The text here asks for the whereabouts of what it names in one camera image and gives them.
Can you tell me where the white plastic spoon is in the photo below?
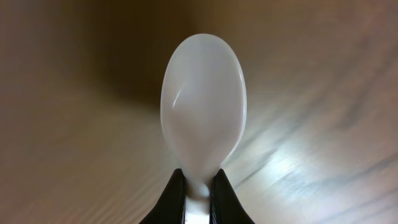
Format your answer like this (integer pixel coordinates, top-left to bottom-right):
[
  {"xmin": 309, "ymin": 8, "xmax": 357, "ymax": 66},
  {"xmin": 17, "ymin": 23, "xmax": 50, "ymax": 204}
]
[{"xmin": 160, "ymin": 34, "xmax": 247, "ymax": 223}]

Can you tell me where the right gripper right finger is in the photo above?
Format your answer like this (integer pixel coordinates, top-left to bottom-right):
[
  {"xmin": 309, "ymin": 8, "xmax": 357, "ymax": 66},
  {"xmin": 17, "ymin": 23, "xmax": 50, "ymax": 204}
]
[{"xmin": 210, "ymin": 169, "xmax": 254, "ymax": 224}]

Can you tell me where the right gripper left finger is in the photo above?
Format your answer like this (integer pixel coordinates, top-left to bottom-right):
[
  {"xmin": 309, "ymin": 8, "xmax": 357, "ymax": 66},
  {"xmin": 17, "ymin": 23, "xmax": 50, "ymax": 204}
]
[{"xmin": 139, "ymin": 169, "xmax": 187, "ymax": 224}]

